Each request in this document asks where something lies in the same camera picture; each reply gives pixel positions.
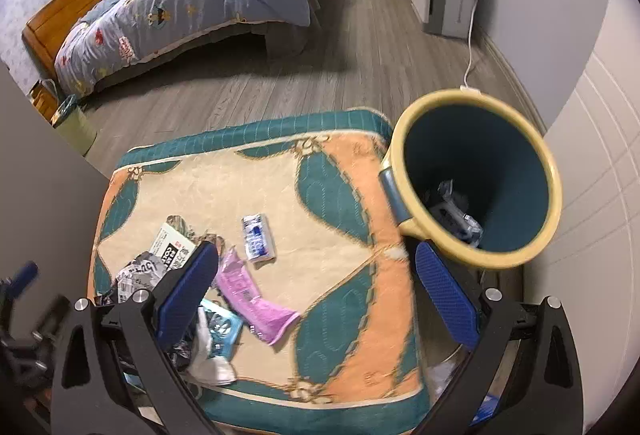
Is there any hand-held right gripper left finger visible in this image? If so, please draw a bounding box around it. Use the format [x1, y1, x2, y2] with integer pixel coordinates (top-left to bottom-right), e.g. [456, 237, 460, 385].
[50, 241, 223, 435]

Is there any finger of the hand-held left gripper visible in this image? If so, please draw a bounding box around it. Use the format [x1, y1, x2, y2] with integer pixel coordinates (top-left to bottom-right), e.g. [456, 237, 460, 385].
[0, 261, 41, 316]
[27, 294, 72, 347]

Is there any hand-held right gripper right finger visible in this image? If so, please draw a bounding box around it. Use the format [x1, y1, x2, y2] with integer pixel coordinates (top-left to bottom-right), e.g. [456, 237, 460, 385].
[414, 241, 587, 435]

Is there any black and white printed packet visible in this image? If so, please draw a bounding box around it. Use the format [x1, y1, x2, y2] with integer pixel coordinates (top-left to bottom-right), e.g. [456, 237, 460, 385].
[149, 215, 199, 272]

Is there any teal printed packet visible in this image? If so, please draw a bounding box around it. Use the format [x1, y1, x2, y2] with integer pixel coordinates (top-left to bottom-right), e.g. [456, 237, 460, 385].
[198, 299, 245, 360]

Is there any silver printed wrapper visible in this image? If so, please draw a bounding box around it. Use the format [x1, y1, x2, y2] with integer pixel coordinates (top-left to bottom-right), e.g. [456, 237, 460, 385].
[102, 251, 169, 307]

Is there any pink plastic wrapper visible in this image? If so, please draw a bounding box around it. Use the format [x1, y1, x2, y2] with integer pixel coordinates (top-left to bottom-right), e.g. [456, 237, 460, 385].
[215, 246, 301, 346]

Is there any light blue white wrapper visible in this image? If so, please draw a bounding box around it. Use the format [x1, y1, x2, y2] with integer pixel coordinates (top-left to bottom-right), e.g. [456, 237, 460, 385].
[187, 307, 237, 386]

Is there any white and blue small packet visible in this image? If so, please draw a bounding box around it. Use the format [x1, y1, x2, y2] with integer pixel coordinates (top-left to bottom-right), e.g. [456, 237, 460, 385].
[242, 213, 277, 263]

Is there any teal bin with yellow rim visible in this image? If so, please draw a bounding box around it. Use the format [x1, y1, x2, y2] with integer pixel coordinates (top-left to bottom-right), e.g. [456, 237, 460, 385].
[378, 89, 563, 272]

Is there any crumpled silver blue wrapper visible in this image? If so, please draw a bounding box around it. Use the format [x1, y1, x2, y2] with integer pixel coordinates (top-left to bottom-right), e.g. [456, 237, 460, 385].
[425, 180, 484, 246]

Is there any blue cardboard box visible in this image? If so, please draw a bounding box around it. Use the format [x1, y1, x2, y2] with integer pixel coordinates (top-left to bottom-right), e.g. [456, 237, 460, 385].
[470, 392, 502, 427]

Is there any teal and orange quilted cushion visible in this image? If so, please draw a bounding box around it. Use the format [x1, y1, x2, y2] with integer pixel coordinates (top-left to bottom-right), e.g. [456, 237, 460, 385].
[87, 109, 432, 431]

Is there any light green bin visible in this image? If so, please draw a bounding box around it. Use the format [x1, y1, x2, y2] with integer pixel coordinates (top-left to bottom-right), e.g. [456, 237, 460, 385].
[51, 95, 99, 156]

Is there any wooden nightstand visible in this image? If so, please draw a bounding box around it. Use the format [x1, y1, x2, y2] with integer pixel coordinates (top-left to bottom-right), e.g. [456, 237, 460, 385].
[30, 82, 62, 124]

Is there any wooden headboard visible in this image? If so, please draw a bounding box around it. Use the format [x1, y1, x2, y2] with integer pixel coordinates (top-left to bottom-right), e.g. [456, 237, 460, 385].
[22, 0, 154, 80]

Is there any dark bed base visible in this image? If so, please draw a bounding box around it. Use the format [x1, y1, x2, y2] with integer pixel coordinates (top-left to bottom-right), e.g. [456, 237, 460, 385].
[95, 0, 337, 92]

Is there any white power cable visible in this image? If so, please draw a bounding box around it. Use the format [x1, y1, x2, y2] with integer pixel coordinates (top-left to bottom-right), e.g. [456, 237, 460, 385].
[460, 5, 484, 96]

